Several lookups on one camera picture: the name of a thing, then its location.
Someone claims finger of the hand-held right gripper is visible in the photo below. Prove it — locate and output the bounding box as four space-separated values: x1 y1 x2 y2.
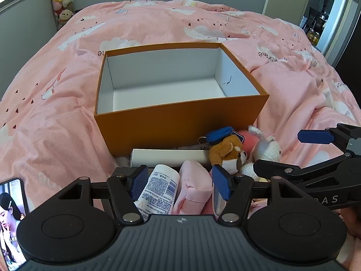
297 124 361 157
253 152 361 182

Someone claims white cream tube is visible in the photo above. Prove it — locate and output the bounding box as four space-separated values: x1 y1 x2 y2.
134 164 180 222

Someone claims pink cloud print blanket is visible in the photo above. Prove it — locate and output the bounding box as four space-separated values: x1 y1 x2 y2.
0 0 361 226

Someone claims white crochet bunny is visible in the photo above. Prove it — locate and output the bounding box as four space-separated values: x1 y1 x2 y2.
241 126 282 175

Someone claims grey door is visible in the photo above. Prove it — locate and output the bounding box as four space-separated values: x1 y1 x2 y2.
262 0 316 26

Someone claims smartphone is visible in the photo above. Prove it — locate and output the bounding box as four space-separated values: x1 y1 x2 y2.
0 177 30 263

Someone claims person's right hand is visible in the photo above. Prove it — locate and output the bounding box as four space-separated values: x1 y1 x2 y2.
340 207 361 239

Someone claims orange cardboard box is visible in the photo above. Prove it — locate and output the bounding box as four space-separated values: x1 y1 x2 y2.
94 42 270 159

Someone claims pink plush ball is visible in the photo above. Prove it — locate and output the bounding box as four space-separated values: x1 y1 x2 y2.
238 130 257 154

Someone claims long white box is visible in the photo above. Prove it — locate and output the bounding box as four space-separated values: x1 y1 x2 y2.
130 148 211 168

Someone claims brown dog plush keychain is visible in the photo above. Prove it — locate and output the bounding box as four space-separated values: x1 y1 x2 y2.
197 128 250 175

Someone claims grey door frame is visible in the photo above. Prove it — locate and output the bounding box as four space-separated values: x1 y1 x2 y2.
322 0 360 68

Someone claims pink pouch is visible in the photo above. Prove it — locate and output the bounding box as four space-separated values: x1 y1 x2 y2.
171 160 215 215

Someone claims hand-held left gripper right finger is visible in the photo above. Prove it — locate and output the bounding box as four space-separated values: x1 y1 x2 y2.
212 164 309 226

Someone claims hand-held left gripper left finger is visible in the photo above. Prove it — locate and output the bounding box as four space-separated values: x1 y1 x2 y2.
56 165 149 224

